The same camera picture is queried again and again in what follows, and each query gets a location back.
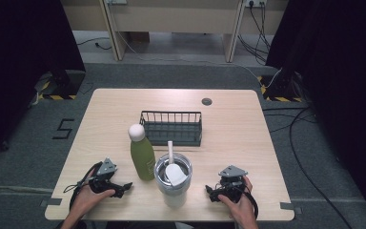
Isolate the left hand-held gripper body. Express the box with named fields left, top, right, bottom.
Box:
left=89, top=156, right=125, bottom=194

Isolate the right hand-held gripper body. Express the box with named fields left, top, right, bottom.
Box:
left=217, top=164, right=249, bottom=203

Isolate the green bottle with white cap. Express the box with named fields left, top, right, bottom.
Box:
left=128, top=123, right=157, bottom=182

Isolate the white tumbler with straw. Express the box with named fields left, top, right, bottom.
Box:
left=153, top=140, right=193, bottom=210

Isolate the black wire basket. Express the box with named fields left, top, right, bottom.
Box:
left=139, top=110, right=203, bottom=148

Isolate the person's right hand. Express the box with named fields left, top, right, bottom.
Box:
left=217, top=176, right=258, bottom=221

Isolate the person's left hand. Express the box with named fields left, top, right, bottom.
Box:
left=72, top=169, right=116, bottom=218

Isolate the grey tape strip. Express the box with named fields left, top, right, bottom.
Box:
left=279, top=201, right=303, bottom=215
left=39, top=198, right=63, bottom=208

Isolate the black stand base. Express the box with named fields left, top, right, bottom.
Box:
left=256, top=73, right=303, bottom=103
left=34, top=70, right=87, bottom=101

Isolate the black curtain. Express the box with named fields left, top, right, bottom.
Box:
left=265, top=0, right=366, bottom=220
left=0, top=0, right=87, bottom=161

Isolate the beige desk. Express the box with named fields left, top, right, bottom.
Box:
left=60, top=0, right=289, bottom=63

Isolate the white power outlet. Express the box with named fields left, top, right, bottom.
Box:
left=244, top=0, right=268, bottom=9

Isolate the black strap of right gripper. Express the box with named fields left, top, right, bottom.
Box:
left=242, top=185, right=259, bottom=220

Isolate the black strap of gripper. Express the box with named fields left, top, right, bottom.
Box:
left=242, top=185, right=259, bottom=220
left=63, top=161, right=104, bottom=212

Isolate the black strap of left gripper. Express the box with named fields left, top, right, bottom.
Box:
left=63, top=161, right=104, bottom=212

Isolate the long black floor cable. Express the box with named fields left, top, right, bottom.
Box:
left=261, top=106, right=355, bottom=229

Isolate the white floor cable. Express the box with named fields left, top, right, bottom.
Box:
left=115, top=30, right=282, bottom=90

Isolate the short black floor cable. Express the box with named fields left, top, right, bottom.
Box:
left=76, top=36, right=112, bottom=52

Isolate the bundle of black cables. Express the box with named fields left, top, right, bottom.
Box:
left=237, top=2, right=273, bottom=66

